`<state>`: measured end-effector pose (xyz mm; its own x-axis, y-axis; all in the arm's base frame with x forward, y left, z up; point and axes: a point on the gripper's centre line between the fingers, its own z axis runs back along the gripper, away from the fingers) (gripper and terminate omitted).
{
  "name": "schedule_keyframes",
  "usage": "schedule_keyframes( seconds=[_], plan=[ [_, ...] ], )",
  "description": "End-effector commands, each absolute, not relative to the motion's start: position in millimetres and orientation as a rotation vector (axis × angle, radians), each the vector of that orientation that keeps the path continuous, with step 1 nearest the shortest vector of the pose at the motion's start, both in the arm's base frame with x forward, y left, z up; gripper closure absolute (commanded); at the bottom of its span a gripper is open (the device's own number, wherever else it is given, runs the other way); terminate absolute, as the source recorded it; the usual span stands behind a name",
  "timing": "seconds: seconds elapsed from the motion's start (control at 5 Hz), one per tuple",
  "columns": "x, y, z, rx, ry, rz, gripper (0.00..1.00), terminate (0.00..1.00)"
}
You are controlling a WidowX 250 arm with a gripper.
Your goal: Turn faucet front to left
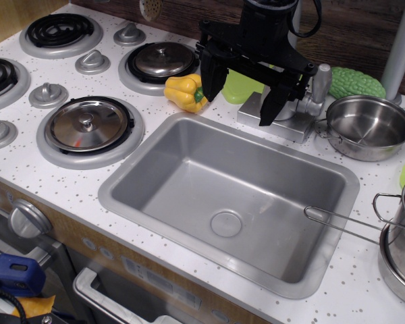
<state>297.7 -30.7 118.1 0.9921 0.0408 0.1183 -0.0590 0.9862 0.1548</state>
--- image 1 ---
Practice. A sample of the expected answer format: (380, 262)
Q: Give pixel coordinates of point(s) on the steel pot with handles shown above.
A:
(364, 128)

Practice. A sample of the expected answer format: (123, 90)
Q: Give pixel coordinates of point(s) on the steel lid front burner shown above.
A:
(88, 124)

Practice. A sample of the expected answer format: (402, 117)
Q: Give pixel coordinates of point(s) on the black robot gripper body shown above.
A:
(259, 47)

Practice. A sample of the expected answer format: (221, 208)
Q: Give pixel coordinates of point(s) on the steel pan with long handle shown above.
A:
(390, 274)

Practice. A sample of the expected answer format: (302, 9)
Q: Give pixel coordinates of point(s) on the grey stove knob back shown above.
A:
(129, 36)

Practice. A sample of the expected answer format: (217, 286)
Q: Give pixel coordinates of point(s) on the front left coil burner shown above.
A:
(14, 82)

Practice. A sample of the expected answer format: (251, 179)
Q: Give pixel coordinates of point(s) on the grey stove knob middle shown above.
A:
(92, 63)

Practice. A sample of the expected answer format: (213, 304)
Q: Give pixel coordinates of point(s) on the grey toy sink basin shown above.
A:
(264, 211)

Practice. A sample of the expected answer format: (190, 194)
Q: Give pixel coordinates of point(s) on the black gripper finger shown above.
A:
(273, 103)
(214, 71)

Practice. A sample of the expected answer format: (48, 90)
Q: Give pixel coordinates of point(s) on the blue clamp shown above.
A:
(21, 276)

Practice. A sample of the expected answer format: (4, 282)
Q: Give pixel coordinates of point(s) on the silver toy faucet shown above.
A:
(296, 118)

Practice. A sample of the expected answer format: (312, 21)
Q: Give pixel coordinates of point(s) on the steel lid burner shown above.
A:
(164, 59)
(88, 124)

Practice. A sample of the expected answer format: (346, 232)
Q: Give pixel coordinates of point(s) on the green toy bitter gourd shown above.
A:
(348, 82)

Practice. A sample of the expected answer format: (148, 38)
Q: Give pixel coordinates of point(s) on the stove burner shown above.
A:
(94, 159)
(142, 83)

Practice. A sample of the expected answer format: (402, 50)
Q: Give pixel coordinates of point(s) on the light green plastic toy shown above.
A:
(238, 87)

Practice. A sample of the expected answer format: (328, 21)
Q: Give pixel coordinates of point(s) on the back right stove burner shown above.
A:
(142, 83)

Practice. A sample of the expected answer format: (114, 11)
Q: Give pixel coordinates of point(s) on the yellow toy bell pepper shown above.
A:
(186, 92)

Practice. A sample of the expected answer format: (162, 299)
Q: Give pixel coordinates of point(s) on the grey stove knob front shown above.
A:
(48, 96)

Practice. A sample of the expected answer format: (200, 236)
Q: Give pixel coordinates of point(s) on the back left coil burner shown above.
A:
(60, 36)

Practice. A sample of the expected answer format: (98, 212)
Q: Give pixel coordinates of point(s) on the wooden slotted spoon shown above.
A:
(150, 9)

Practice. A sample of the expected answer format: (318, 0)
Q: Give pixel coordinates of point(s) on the grey vertical pole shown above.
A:
(394, 70)

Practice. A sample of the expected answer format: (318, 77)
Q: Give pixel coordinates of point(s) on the silver dishwasher door handle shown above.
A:
(82, 287)

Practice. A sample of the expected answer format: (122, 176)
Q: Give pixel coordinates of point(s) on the front right stove burner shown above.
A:
(94, 159)

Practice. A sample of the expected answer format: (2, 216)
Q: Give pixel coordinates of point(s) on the steel lid back burner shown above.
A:
(164, 59)

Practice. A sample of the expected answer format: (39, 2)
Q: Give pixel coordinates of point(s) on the grey oven dial knob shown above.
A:
(27, 221)

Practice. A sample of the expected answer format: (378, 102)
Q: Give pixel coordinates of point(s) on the coil burner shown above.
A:
(14, 82)
(60, 36)

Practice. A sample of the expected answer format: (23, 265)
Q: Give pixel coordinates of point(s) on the grey stove knob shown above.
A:
(129, 36)
(92, 63)
(48, 96)

